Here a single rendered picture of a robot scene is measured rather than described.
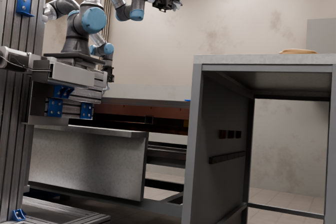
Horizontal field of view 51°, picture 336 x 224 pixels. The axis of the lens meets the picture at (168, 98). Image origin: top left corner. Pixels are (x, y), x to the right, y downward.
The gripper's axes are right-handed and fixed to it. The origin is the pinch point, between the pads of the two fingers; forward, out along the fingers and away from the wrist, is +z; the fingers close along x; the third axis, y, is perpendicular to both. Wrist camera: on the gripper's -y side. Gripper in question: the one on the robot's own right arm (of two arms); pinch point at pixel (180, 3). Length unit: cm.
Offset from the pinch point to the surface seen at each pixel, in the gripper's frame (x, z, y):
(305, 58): 80, -4, 52
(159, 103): -10, -7, 60
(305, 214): 11, 109, 127
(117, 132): -11, -33, 78
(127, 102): -29, -16, 58
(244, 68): 58, -14, 53
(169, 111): -1, -7, 65
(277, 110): -111, 262, 27
